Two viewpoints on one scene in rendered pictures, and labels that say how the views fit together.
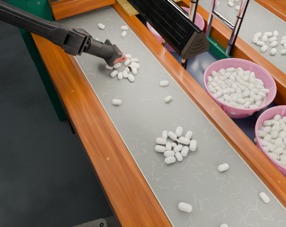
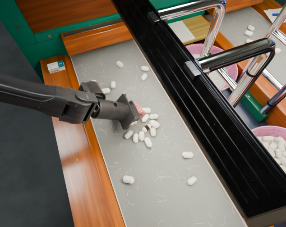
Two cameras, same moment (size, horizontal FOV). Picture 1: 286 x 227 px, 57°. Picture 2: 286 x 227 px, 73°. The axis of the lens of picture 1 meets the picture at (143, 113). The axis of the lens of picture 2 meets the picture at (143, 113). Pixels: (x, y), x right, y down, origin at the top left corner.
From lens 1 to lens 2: 0.51 m
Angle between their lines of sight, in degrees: 7
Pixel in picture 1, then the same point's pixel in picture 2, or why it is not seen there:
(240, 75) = (282, 149)
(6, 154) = (30, 163)
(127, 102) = (141, 179)
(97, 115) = (102, 202)
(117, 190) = not seen: outside the picture
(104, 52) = (117, 115)
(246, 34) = not seen: outside the picture
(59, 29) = (53, 99)
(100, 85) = (111, 148)
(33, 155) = (53, 166)
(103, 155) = not seen: outside the picture
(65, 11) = (80, 47)
